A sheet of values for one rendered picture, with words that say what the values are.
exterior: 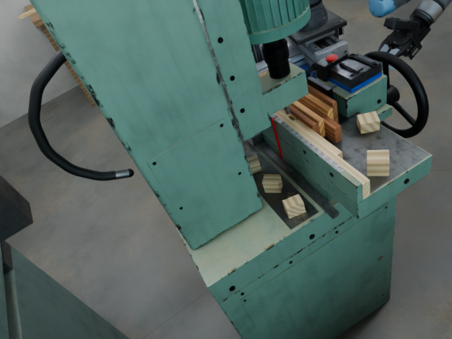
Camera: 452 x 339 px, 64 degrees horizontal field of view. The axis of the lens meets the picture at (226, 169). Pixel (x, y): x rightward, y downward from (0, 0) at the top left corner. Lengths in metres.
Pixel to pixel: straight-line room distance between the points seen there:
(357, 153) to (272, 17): 0.38
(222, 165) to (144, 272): 1.31
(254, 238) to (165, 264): 1.13
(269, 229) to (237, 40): 0.46
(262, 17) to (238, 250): 0.53
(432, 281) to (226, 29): 1.36
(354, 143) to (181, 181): 0.43
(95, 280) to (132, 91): 1.63
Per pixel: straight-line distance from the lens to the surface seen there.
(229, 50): 0.74
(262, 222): 0.94
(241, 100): 0.79
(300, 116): 0.96
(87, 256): 2.31
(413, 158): 0.91
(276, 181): 0.96
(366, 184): 0.79
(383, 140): 0.94
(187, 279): 1.90
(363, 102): 1.03
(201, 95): 0.70
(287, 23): 0.77
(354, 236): 1.10
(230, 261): 0.90
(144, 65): 0.64
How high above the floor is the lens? 1.54
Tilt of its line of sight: 43 degrees down
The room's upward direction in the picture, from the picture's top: 22 degrees counter-clockwise
